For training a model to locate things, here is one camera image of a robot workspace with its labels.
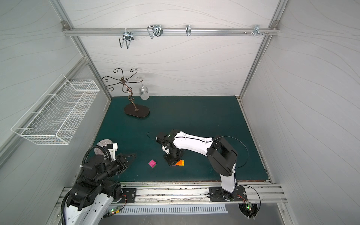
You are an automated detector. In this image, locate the orange lego brick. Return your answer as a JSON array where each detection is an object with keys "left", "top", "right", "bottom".
[{"left": 175, "top": 160, "right": 185, "bottom": 167}]

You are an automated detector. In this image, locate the pink lego brick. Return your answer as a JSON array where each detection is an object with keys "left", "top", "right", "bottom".
[{"left": 149, "top": 160, "right": 157, "bottom": 166}]

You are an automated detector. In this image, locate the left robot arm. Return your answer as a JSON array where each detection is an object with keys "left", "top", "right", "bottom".
[{"left": 60, "top": 143, "right": 137, "bottom": 225}]

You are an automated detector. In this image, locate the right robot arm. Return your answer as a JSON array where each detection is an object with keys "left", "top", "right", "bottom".
[{"left": 155, "top": 129, "right": 238, "bottom": 201}]

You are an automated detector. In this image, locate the green table mat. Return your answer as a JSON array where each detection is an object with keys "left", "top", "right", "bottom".
[{"left": 95, "top": 96, "right": 268, "bottom": 182}]

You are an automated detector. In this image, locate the brown metal cup stand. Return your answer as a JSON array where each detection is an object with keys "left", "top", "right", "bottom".
[{"left": 101, "top": 68, "right": 150, "bottom": 118}]

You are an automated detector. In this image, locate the white vent strip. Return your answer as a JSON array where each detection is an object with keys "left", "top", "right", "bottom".
[{"left": 116, "top": 204, "right": 228, "bottom": 216}]

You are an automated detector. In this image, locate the metal hook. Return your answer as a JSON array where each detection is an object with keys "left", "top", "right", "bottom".
[
  {"left": 147, "top": 24, "right": 164, "bottom": 39},
  {"left": 186, "top": 25, "right": 191, "bottom": 37},
  {"left": 244, "top": 25, "right": 269, "bottom": 37},
  {"left": 119, "top": 31, "right": 134, "bottom": 49}
]

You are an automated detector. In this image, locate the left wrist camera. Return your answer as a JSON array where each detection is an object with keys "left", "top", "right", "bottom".
[{"left": 106, "top": 143, "right": 118, "bottom": 161}]

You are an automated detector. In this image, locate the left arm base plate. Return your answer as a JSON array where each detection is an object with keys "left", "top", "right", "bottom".
[{"left": 118, "top": 188, "right": 137, "bottom": 204}]

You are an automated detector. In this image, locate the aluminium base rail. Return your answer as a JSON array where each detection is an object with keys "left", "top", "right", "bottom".
[{"left": 121, "top": 182, "right": 287, "bottom": 205}]

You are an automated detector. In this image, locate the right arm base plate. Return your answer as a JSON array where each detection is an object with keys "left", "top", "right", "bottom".
[{"left": 206, "top": 186, "right": 248, "bottom": 202}]

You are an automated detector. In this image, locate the white wire basket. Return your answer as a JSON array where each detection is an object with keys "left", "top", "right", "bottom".
[{"left": 11, "top": 75, "right": 99, "bottom": 145}]

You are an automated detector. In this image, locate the aluminium top rail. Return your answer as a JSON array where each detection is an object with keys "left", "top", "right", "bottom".
[{"left": 63, "top": 27, "right": 280, "bottom": 37}]

